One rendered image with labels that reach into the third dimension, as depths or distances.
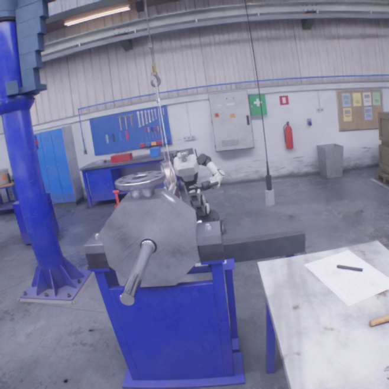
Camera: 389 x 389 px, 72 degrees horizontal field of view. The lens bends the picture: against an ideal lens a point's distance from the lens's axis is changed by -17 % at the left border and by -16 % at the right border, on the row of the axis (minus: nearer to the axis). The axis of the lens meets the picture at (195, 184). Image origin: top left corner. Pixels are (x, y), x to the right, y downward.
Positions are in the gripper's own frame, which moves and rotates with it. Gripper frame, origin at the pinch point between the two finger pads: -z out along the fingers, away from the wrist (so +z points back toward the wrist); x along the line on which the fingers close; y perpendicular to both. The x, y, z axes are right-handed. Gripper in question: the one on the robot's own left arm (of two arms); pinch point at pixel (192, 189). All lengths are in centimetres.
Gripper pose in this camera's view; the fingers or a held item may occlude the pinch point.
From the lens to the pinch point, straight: 315.1
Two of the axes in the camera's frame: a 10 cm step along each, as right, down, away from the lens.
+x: 0.3, -4.6, -8.9
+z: 9.5, -2.6, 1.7
